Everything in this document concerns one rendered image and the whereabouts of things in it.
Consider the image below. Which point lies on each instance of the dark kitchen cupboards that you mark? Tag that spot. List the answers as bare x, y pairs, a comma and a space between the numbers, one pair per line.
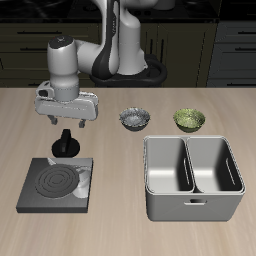
206, 50

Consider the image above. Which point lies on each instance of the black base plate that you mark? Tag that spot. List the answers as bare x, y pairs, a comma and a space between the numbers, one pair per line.
156, 71

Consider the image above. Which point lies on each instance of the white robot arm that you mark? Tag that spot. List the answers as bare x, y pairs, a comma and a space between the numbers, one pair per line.
110, 40

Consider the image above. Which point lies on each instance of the round black stove knob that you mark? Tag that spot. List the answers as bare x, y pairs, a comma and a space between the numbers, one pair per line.
66, 145

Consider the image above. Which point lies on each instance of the grey fluted bowl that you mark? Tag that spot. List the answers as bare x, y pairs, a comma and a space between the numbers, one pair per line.
134, 118

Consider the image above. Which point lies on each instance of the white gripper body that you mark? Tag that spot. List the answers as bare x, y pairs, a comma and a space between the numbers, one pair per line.
66, 107

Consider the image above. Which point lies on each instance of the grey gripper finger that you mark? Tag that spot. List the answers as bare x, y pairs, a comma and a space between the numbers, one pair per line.
53, 119
81, 123

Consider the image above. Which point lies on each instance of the dark grey stove plate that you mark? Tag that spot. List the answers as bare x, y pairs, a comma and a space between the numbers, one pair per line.
55, 185

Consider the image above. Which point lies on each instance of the white two-bin basket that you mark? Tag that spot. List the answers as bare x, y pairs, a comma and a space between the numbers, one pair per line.
193, 180

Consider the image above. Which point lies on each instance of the green fluted bowl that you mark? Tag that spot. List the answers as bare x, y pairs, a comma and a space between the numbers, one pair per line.
189, 119

